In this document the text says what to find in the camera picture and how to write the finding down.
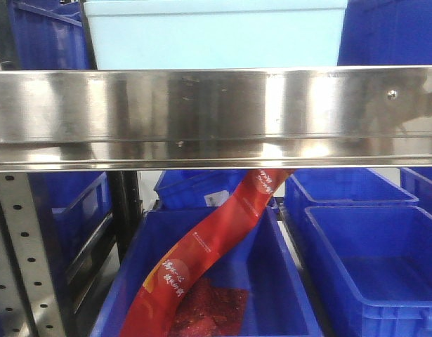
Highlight dark blue bin back middle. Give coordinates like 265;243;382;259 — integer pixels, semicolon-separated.
155;169;249;211

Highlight black shelf post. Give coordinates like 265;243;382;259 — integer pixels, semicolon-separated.
107;171;143;263

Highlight dark blue bin far right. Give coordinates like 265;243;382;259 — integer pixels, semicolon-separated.
400;167;432;214

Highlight dark blue bin top right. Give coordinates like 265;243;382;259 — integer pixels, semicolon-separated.
338;1;432;65

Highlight perforated steel shelf upright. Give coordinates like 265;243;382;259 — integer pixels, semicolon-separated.
0;172;77;336

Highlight dark blue bin with packaging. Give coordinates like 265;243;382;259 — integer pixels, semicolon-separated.
91;207;322;336

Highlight red dried food pieces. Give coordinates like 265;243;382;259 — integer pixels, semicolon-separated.
169;278;249;336

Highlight dark blue bin left shelf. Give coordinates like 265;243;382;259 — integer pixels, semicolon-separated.
28;171;112;269

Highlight dark blue bin front right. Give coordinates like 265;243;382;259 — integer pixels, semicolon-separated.
304;206;432;336

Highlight light blue plastic bin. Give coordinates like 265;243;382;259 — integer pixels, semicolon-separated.
84;1;347;70

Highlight dark blue bin top left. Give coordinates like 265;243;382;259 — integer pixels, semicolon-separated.
8;1;90;70

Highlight dark blue bin back right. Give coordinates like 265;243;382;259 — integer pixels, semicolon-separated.
284;168;419;223

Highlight red printed packaging strip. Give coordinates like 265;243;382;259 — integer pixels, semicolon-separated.
119;168;293;336

